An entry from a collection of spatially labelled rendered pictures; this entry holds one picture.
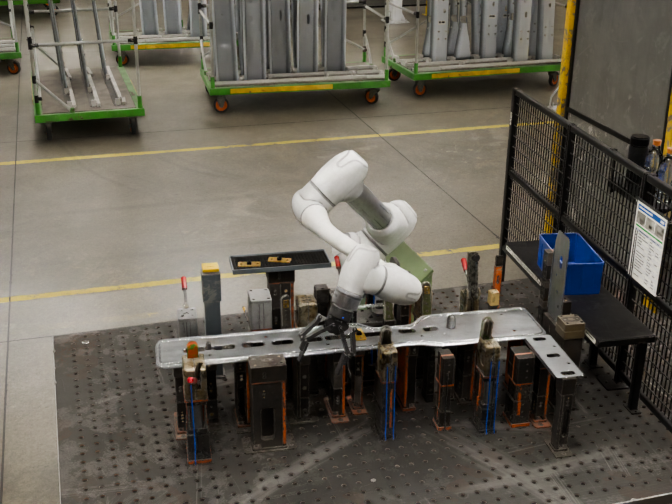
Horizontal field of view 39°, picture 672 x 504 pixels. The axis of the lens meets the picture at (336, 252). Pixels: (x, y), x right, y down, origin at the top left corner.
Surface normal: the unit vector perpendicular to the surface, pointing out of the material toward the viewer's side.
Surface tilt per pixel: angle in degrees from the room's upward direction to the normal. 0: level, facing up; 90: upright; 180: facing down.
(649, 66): 91
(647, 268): 90
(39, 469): 0
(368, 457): 0
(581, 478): 0
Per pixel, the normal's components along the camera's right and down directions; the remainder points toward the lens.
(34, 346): 0.01, -0.92
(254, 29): 0.19, 0.32
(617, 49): -0.97, 0.10
